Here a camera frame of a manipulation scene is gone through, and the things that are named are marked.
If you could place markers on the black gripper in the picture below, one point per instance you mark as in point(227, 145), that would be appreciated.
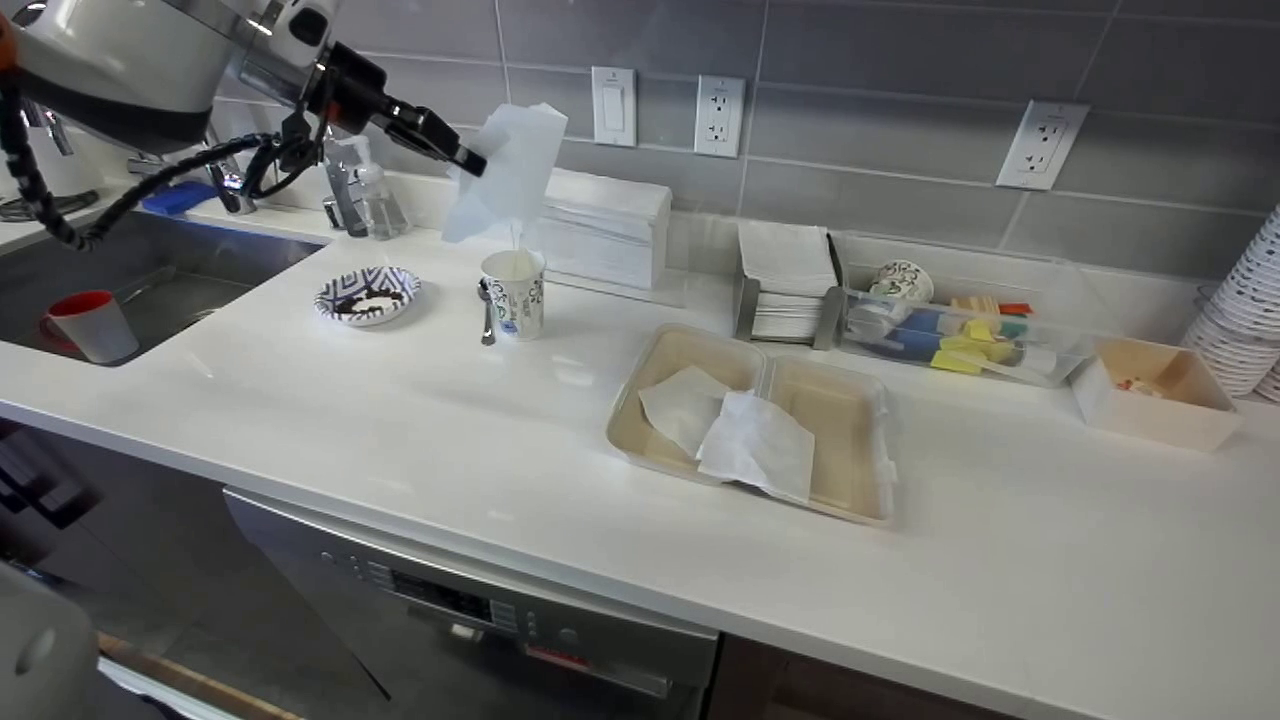
point(348, 90)

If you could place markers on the large embossed white paper towel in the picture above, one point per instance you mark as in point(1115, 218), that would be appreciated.
point(504, 174)

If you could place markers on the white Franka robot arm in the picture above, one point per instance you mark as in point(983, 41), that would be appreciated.
point(134, 54)

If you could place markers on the patterned paper cup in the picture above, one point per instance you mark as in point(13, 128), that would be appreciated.
point(518, 298)

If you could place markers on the white folded napkin stack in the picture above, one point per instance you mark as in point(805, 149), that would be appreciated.
point(606, 224)

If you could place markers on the metal napkin holder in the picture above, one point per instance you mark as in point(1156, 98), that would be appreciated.
point(785, 284)

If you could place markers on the red plastic cup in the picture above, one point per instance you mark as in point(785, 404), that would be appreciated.
point(91, 331)

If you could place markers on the beige clamshell food container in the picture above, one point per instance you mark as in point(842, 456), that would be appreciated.
point(842, 424)

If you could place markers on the clear pump bottle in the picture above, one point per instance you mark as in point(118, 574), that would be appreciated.
point(384, 210)

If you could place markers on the blue patterned paper plate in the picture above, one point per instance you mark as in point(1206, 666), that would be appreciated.
point(368, 281)

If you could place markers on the metal spoon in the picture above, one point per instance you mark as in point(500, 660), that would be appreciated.
point(486, 313)

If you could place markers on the blue sponge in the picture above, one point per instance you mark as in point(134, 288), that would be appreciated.
point(180, 199)

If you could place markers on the stainless steel sink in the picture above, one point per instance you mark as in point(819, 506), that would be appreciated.
point(160, 284)

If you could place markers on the stainless steel dishwasher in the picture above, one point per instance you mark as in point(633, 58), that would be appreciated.
point(466, 625)

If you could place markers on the white container with orange items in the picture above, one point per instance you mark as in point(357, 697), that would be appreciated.
point(1155, 395)

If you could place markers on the white light switch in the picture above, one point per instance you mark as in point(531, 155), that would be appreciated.
point(612, 107)

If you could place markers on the white wall outlet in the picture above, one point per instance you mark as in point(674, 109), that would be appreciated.
point(1040, 145)
point(716, 118)

